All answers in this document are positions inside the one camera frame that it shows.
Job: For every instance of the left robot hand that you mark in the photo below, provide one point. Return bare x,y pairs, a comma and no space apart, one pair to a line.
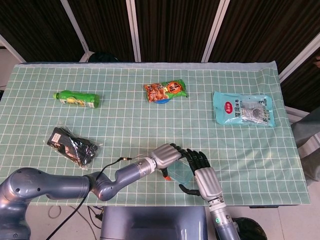
165,155

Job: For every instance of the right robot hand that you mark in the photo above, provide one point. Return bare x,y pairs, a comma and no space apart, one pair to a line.
207,181

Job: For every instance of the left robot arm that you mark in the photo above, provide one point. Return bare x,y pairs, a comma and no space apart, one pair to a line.
62,186

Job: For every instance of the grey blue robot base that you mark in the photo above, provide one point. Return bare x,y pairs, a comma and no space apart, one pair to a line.
152,222

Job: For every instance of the green checked tablecloth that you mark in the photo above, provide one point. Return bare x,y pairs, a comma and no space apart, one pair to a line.
125,120

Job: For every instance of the orange green snack bag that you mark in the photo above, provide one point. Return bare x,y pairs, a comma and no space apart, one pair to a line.
163,90

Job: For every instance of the black waste bin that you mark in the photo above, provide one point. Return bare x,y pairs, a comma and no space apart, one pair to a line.
251,228

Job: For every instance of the light blue scouring pad packet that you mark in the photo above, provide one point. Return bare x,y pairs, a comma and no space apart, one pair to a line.
243,110

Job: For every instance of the black goods in clear bag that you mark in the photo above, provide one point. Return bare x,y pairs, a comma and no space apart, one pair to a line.
72,147

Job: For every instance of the green plastic drink bottle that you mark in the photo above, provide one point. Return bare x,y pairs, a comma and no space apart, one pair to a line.
80,99

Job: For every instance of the person in grey clothes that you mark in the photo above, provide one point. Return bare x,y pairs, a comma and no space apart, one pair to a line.
308,140

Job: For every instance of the white metal rack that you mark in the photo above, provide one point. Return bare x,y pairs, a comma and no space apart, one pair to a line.
293,113

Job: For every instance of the dark chair behind table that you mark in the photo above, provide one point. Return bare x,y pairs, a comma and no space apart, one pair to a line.
103,57

